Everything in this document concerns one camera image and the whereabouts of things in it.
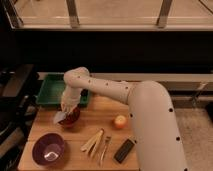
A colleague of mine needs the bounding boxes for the wooden tongs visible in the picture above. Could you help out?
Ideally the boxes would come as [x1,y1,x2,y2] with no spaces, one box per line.
[80,129,104,158]

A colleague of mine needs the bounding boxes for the red bowl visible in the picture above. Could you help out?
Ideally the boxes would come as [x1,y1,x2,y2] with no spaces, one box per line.
[59,107,80,128]

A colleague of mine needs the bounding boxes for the purple bowl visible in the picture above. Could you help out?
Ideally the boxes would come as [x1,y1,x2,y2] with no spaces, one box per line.
[32,133,65,166]

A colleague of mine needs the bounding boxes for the black rectangular block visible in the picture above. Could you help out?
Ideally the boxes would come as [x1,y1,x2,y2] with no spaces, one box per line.
[114,139,134,163]

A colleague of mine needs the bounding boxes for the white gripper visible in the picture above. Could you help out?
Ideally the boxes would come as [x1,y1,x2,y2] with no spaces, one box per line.
[61,95,79,114]

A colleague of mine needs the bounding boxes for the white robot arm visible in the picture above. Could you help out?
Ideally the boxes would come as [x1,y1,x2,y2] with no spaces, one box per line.
[61,67,189,171]

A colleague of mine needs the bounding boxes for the orange fruit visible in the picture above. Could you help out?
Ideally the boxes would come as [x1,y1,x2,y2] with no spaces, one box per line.
[114,115,127,129]

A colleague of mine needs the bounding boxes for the wooden cutting board table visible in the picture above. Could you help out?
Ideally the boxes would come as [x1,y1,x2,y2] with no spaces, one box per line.
[18,95,139,171]

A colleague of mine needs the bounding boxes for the green plastic tray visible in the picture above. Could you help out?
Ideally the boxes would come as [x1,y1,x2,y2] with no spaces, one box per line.
[35,72,93,108]

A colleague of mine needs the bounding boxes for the metal fork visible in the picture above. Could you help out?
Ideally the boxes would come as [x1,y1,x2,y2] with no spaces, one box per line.
[98,136,111,166]

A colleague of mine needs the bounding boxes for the light blue towel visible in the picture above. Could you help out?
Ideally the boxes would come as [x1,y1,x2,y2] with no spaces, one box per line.
[53,111,67,124]

